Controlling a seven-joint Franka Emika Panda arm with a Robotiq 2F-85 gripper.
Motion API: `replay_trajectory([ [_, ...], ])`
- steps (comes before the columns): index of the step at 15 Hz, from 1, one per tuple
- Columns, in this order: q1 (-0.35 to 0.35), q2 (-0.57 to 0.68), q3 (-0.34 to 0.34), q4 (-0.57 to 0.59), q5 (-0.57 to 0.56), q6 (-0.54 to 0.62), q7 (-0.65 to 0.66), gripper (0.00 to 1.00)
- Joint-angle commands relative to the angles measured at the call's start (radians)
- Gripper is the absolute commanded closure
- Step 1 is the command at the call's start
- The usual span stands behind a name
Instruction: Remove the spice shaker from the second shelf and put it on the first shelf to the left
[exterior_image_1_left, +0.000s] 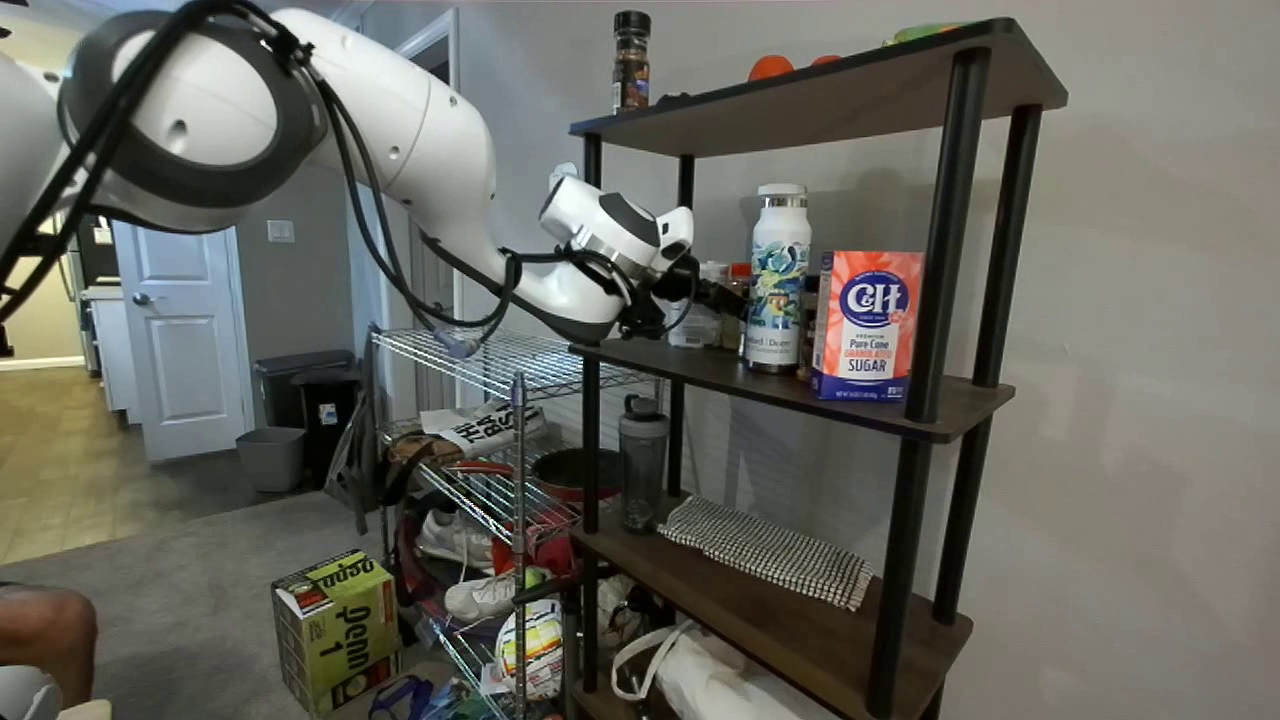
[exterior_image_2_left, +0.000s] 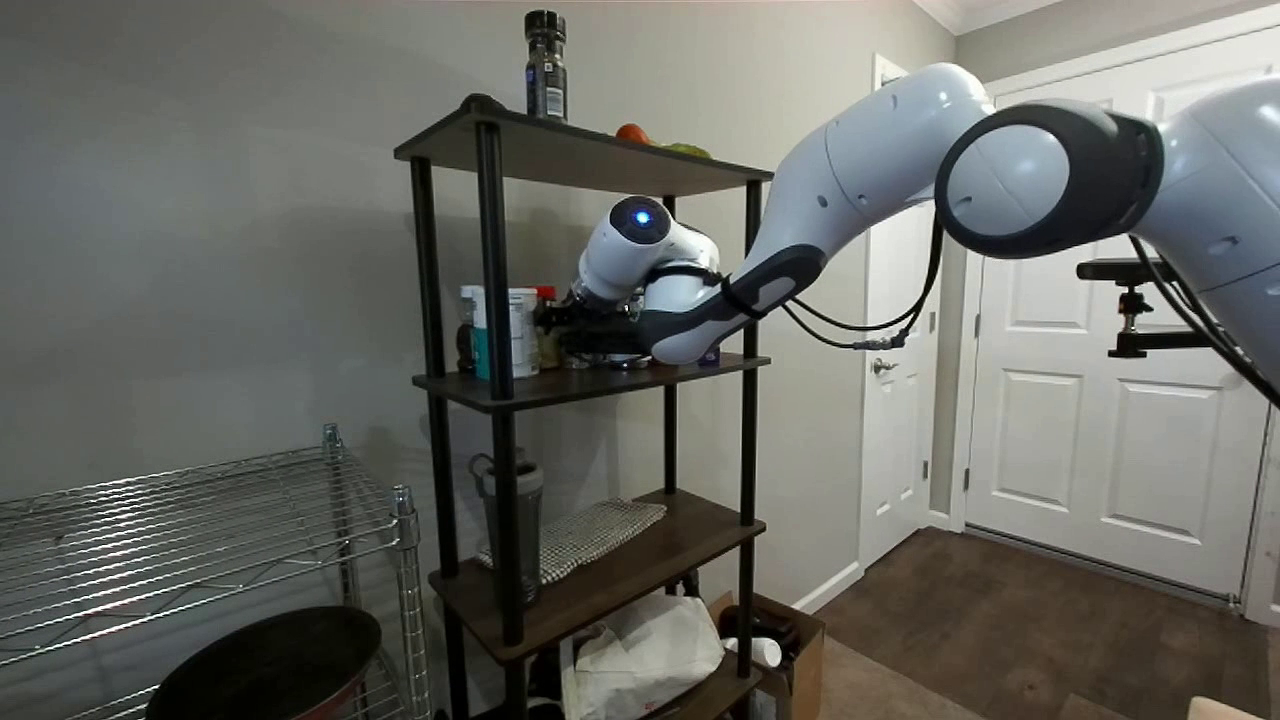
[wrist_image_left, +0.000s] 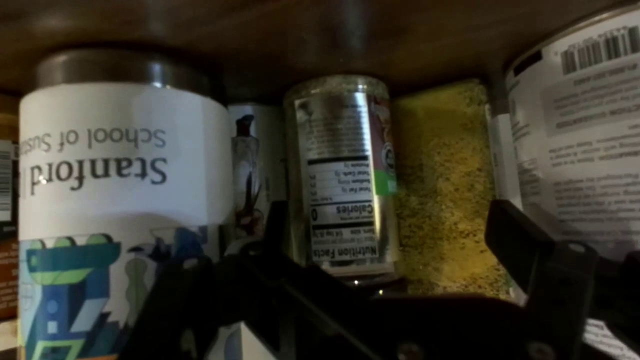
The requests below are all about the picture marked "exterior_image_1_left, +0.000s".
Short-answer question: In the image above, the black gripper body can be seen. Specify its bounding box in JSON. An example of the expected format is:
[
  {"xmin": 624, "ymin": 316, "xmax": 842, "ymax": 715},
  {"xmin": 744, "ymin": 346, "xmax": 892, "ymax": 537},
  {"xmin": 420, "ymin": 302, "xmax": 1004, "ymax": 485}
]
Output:
[{"xmin": 637, "ymin": 254, "xmax": 725, "ymax": 339}]

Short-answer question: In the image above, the brown spice jar red cap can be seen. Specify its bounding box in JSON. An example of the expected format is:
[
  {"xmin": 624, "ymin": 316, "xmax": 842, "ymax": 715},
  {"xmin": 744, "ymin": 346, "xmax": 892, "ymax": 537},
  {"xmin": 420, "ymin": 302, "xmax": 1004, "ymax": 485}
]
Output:
[{"xmin": 721, "ymin": 262, "xmax": 753, "ymax": 358}]

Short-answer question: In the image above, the dark spice grinder jar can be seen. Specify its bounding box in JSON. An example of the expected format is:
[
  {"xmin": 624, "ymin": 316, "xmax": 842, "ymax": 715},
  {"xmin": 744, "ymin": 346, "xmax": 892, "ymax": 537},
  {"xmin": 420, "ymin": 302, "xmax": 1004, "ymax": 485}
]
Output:
[{"xmin": 607, "ymin": 7, "xmax": 655, "ymax": 118}]

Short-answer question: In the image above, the white floral water bottle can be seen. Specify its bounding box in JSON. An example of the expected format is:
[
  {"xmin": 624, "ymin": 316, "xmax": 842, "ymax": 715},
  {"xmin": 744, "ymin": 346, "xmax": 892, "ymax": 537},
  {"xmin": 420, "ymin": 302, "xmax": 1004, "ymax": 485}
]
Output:
[{"xmin": 739, "ymin": 180, "xmax": 816, "ymax": 375}]

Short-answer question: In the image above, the orange and blue sugar box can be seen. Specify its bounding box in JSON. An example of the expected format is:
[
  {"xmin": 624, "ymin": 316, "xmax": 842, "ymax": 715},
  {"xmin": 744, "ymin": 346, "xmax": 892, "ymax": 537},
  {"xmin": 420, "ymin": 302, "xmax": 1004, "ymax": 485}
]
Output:
[{"xmin": 808, "ymin": 248, "xmax": 928, "ymax": 409}]

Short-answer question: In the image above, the gray water bottle black lid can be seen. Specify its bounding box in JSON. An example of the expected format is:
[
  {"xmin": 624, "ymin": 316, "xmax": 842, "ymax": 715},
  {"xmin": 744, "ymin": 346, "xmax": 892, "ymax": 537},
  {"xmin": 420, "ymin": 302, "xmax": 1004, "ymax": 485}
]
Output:
[{"xmin": 615, "ymin": 391, "xmax": 670, "ymax": 537}]

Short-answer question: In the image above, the black round pot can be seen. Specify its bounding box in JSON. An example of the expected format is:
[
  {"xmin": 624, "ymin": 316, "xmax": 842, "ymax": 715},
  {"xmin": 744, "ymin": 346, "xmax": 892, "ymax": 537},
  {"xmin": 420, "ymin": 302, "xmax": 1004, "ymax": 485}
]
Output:
[{"xmin": 527, "ymin": 443, "xmax": 629, "ymax": 515}]

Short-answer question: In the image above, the orange fruit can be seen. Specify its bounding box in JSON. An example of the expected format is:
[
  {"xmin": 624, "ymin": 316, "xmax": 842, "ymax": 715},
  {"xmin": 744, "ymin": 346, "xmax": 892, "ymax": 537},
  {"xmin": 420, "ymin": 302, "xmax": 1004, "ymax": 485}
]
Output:
[{"xmin": 744, "ymin": 52, "xmax": 795, "ymax": 88}]

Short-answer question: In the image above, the black and white book stack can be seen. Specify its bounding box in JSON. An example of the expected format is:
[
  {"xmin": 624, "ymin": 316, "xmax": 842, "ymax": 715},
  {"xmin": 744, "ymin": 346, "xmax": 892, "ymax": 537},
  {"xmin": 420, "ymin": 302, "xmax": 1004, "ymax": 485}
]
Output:
[{"xmin": 414, "ymin": 399, "xmax": 551, "ymax": 458}]

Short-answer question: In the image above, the white mesh mat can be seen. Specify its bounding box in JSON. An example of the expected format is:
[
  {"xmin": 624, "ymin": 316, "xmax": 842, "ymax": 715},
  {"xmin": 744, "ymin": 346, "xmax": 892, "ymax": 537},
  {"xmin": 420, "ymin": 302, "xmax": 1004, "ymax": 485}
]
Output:
[{"xmin": 650, "ymin": 491, "xmax": 874, "ymax": 615}]

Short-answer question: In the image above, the brown bundle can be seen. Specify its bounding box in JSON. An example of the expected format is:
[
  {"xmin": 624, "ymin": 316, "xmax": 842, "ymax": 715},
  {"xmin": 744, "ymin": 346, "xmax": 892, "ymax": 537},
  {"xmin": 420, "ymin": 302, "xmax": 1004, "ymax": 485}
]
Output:
[{"xmin": 384, "ymin": 431, "xmax": 463, "ymax": 485}]

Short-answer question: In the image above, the white sneaker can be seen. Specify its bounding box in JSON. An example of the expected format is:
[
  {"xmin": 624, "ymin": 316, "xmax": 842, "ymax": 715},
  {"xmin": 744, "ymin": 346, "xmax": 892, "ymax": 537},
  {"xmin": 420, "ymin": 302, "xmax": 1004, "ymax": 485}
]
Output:
[
  {"xmin": 441, "ymin": 568, "xmax": 536, "ymax": 629},
  {"xmin": 410, "ymin": 506, "xmax": 504, "ymax": 571}
]

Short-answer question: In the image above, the gray hanging bag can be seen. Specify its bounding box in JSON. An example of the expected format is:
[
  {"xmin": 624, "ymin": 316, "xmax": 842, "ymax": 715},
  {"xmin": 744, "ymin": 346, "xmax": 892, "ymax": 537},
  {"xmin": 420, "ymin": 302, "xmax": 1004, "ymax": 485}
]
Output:
[{"xmin": 319, "ymin": 372, "xmax": 394, "ymax": 537}]

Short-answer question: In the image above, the white bag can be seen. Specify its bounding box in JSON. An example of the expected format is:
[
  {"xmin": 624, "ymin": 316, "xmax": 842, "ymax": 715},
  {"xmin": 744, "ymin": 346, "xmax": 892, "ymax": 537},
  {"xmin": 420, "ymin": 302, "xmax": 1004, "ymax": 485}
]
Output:
[{"xmin": 607, "ymin": 615, "xmax": 842, "ymax": 720}]

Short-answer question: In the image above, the printed plastic bag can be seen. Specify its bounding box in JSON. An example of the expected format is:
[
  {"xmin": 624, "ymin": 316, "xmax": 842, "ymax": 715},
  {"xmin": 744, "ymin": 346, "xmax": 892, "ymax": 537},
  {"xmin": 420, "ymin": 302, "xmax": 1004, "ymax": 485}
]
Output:
[{"xmin": 477, "ymin": 596, "xmax": 573, "ymax": 705}]

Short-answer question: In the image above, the black trash bin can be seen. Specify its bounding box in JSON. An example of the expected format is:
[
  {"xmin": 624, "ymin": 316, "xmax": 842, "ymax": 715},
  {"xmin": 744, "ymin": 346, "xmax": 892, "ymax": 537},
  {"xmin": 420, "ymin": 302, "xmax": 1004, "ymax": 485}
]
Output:
[{"xmin": 250, "ymin": 347, "xmax": 366, "ymax": 491}]

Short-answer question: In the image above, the small gray bin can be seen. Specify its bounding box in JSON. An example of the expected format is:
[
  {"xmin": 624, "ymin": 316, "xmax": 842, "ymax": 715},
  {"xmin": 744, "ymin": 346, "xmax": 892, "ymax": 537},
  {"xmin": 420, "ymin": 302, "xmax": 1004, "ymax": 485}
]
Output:
[{"xmin": 234, "ymin": 423, "xmax": 312, "ymax": 501}]

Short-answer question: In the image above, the green and yellow carton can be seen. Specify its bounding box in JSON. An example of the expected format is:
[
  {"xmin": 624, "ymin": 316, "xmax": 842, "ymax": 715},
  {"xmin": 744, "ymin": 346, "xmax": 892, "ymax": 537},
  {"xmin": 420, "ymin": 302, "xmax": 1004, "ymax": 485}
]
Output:
[{"xmin": 269, "ymin": 547, "xmax": 405, "ymax": 720}]

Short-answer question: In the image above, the blue packet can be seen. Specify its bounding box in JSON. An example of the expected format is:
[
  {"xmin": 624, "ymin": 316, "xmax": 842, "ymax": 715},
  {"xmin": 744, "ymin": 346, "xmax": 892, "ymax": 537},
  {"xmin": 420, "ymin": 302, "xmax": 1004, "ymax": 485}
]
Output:
[{"xmin": 366, "ymin": 674, "xmax": 463, "ymax": 720}]

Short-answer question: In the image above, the white panel door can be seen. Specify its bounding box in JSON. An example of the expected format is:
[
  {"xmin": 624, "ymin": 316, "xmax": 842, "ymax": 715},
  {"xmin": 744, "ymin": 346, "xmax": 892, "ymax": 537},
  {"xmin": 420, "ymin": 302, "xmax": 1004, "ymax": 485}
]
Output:
[{"xmin": 112, "ymin": 218, "xmax": 254, "ymax": 470}]

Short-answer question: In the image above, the white cabinet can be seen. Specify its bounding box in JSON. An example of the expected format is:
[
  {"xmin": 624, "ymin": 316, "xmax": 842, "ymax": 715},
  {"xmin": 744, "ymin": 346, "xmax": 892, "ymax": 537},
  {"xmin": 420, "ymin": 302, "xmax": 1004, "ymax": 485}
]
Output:
[{"xmin": 77, "ymin": 279, "xmax": 144, "ymax": 427}]

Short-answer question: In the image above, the brown leather seat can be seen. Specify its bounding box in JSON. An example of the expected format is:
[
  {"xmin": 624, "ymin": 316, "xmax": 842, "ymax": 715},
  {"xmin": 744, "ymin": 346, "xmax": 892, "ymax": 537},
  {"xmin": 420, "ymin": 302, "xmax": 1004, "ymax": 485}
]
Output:
[{"xmin": 0, "ymin": 581, "xmax": 99, "ymax": 711}]

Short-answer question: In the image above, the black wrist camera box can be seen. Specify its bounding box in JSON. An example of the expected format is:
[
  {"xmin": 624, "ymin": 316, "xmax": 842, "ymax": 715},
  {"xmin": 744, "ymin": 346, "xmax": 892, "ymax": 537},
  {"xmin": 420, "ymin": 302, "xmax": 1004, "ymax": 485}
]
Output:
[{"xmin": 615, "ymin": 292, "xmax": 670, "ymax": 346}]

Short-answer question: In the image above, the black frame brown shelving unit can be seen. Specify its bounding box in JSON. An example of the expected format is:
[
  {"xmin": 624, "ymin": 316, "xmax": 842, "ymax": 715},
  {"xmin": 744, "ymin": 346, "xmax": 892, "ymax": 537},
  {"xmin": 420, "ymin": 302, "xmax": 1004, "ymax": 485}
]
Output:
[{"xmin": 569, "ymin": 13, "xmax": 1072, "ymax": 720}]

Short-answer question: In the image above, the chrome wire rack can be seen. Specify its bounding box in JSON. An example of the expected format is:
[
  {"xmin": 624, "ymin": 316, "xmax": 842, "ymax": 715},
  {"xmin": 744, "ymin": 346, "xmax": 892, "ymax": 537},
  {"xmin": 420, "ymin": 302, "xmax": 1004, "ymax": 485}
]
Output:
[{"xmin": 362, "ymin": 316, "xmax": 655, "ymax": 720}]

